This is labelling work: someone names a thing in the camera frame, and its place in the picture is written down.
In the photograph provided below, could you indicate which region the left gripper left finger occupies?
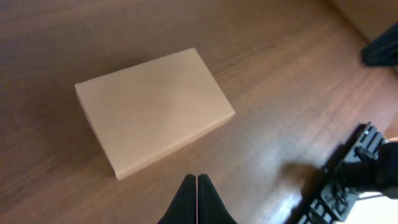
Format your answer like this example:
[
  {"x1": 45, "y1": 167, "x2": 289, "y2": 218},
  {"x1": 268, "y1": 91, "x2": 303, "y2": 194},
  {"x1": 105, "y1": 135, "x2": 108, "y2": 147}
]
[{"x1": 158, "y1": 174, "x2": 197, "y2": 224}]

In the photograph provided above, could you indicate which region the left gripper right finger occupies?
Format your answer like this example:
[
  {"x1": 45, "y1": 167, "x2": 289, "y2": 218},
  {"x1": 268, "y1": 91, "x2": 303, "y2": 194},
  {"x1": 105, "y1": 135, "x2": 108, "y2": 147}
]
[{"x1": 197, "y1": 174, "x2": 237, "y2": 224}]

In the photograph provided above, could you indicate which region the brown cardboard box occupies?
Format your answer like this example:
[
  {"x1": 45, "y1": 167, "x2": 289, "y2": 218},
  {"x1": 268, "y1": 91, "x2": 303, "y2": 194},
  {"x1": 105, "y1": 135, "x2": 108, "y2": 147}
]
[{"x1": 75, "y1": 48, "x2": 236, "y2": 179}]

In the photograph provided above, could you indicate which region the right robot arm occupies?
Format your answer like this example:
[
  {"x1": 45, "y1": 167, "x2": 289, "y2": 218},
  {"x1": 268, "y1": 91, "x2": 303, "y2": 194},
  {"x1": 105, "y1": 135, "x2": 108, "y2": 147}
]
[{"x1": 336, "y1": 24, "x2": 397, "y2": 199}]

